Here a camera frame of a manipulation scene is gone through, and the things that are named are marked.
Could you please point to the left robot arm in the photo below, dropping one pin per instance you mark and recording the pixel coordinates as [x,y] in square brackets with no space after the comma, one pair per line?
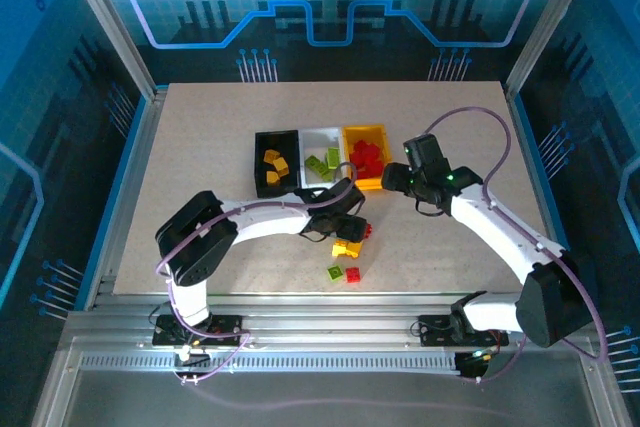
[270,219]

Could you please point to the black plastic bin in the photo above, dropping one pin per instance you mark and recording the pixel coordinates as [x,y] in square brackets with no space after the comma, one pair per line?
[260,187]

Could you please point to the green lego brick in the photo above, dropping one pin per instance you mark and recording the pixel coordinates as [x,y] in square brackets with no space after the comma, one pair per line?
[325,175]
[314,163]
[332,157]
[335,273]

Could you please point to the yellow lego brick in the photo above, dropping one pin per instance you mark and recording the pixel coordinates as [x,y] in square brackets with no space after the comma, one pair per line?
[281,166]
[340,249]
[271,155]
[272,177]
[355,249]

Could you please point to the red lego brick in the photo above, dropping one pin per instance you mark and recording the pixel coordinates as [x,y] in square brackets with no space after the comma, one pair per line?
[368,230]
[375,151]
[353,274]
[374,168]
[357,161]
[359,147]

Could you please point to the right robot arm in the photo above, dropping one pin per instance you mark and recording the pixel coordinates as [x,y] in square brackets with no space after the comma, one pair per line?
[500,232]

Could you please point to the white plastic bin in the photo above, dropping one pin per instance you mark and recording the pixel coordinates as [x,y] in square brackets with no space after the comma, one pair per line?
[320,139]

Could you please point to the aluminium frame post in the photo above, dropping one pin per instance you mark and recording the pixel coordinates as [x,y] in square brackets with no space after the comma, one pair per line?
[550,22]
[111,22]

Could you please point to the aluminium side rail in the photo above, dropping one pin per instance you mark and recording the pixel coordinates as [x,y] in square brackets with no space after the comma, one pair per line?
[129,197]
[526,147]

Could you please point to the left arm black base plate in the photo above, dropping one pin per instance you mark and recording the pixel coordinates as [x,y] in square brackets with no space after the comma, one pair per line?
[225,332]

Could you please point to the aluminium frame rail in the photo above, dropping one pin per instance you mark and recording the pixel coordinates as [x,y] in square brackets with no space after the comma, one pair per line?
[325,317]

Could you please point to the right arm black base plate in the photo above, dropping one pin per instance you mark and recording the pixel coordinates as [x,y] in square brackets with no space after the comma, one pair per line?
[435,331]

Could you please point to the yellow plastic bin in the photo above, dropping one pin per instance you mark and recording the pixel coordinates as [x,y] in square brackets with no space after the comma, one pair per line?
[370,133]

